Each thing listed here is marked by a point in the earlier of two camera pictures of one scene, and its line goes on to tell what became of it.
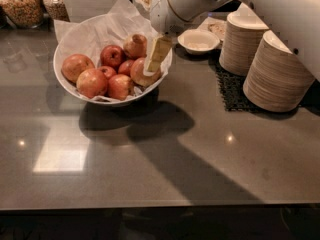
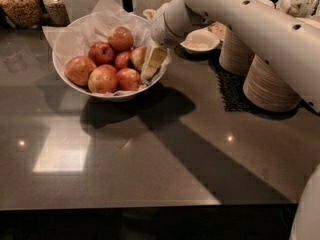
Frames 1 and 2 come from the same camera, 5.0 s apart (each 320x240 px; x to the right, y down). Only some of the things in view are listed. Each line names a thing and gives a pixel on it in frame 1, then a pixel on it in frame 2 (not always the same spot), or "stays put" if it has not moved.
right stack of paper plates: [275, 80] stays put
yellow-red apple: [138, 75] → [138, 56]
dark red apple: [112, 55] → [101, 53]
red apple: [119, 86] → [128, 79]
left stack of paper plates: [241, 40] stays put
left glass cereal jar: [22, 5] stays put
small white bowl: [198, 40] stays put
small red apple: [125, 67] → [121, 60]
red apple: [92, 83] → [103, 79]
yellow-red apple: [73, 65] stays put
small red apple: [108, 72] stays put
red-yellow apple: [135, 47] → [120, 38]
